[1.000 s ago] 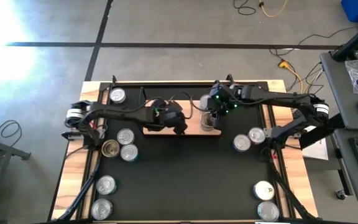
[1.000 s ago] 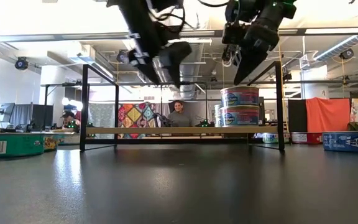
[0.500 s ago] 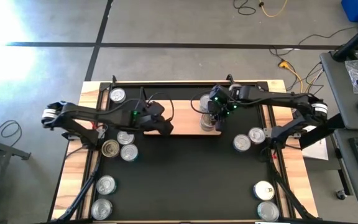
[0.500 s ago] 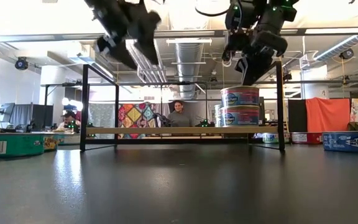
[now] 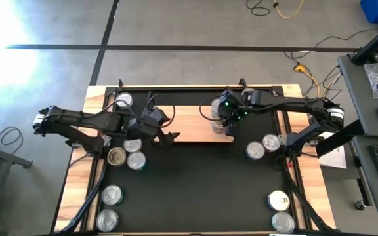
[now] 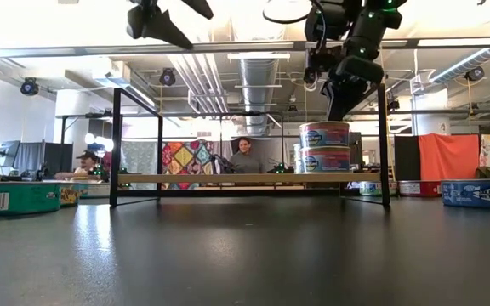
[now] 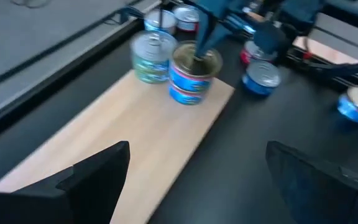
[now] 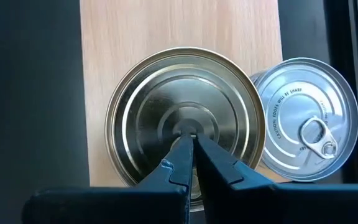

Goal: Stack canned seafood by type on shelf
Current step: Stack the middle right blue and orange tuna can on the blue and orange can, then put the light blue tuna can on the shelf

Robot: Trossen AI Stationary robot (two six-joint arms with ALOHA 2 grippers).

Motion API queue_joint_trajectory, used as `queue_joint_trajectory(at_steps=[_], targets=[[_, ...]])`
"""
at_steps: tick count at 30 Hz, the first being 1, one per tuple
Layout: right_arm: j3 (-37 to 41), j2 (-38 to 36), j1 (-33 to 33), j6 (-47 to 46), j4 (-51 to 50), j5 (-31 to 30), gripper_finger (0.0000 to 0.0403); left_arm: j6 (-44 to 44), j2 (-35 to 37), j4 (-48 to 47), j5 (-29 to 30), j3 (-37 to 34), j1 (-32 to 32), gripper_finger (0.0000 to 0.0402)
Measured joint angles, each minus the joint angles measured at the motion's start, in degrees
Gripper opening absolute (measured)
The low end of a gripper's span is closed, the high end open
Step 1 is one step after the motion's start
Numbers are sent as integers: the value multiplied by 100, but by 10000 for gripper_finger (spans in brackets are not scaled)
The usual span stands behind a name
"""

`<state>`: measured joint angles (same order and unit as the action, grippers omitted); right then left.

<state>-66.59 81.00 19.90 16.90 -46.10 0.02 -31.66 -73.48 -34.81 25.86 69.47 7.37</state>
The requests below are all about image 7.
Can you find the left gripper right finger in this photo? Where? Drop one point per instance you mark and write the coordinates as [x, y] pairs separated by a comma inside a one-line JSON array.
[[322, 196]]

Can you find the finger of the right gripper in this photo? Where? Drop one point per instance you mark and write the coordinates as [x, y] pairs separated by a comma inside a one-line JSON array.
[[217, 29], [203, 31]]

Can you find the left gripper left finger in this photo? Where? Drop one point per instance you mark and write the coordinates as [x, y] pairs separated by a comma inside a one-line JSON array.
[[57, 205]]

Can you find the silver-lid green tuna can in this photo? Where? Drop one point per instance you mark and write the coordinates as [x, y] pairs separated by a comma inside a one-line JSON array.
[[152, 46]]

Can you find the wooden shelf with black frame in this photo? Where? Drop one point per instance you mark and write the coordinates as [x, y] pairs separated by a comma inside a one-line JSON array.
[[135, 140]]

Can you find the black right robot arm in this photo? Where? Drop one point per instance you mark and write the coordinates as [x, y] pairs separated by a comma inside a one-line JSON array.
[[270, 40]]

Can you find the silver-lid red can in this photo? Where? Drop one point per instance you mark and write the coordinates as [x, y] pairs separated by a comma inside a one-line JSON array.
[[186, 17], [250, 53]]

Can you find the silver-lid white-green can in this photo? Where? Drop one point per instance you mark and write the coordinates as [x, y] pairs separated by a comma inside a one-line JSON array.
[[166, 21]]

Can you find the silver-lid blue can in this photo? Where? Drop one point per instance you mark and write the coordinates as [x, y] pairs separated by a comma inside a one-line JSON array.
[[261, 77]]

